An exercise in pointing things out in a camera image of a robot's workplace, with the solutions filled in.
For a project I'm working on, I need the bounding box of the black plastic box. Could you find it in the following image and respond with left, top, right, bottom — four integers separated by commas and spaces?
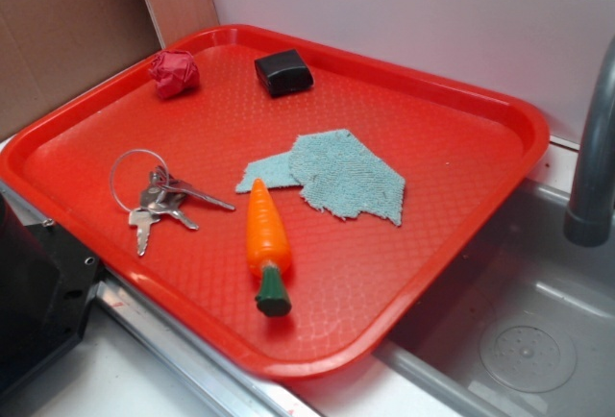
255, 49, 314, 98

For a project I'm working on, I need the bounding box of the brown cardboard panel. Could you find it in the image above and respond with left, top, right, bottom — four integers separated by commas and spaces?
1, 0, 160, 138

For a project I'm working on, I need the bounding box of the silver key lower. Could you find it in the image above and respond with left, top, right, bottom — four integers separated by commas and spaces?
128, 208, 160, 257

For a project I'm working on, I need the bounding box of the crumpled red paper ball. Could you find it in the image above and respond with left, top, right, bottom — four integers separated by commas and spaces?
149, 50, 200, 99

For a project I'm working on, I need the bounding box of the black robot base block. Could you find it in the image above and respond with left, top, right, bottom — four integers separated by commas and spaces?
1, 200, 102, 399

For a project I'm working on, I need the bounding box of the silver key long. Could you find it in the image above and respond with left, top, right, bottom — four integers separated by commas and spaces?
150, 167, 235, 210

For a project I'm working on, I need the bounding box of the grey sink faucet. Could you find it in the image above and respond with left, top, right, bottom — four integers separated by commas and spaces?
564, 43, 614, 247

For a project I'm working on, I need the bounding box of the light blue cloth piece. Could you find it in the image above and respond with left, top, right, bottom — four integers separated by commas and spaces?
235, 129, 406, 227

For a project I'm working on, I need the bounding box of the orange toy carrot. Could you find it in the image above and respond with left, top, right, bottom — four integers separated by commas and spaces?
246, 178, 292, 317

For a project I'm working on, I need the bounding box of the red plastic tray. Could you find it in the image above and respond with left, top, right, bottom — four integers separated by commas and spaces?
1, 25, 549, 380

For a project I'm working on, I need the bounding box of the grey toy sink basin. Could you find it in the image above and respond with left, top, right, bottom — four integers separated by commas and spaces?
295, 182, 614, 416

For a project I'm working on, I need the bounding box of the wire key ring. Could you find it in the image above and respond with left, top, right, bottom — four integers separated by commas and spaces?
109, 148, 171, 212

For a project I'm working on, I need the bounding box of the silver key middle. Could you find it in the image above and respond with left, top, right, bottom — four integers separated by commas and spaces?
139, 185, 199, 231

